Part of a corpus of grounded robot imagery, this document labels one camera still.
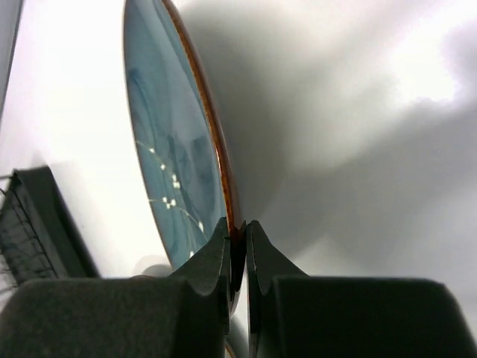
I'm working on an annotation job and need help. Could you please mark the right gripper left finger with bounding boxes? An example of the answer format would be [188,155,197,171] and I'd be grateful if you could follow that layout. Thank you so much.
[1,219,231,357]

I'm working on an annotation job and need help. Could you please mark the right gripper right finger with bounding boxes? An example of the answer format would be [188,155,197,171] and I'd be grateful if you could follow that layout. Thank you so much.
[246,221,476,357]

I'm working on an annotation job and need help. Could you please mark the teal plate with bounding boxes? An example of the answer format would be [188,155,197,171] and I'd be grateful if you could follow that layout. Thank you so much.
[123,1,241,269]

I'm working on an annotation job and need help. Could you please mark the black wire dish rack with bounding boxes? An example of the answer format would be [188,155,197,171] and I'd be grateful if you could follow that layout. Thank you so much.
[1,166,100,301]

